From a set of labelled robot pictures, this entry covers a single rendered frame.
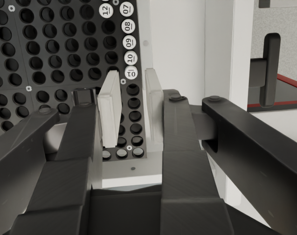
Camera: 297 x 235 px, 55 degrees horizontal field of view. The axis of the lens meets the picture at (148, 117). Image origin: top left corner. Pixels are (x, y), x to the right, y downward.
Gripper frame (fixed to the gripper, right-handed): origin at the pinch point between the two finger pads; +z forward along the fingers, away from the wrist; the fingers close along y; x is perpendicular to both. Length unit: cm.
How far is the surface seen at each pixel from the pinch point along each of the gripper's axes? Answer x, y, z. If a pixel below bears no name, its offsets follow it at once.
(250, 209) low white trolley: -29.7, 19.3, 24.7
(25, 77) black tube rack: 0.2, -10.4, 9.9
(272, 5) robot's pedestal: 5.2, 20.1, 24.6
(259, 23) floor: -1, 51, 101
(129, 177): -12.4, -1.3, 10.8
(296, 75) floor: -24, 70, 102
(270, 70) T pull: -0.6, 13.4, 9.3
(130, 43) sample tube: 2.8, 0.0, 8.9
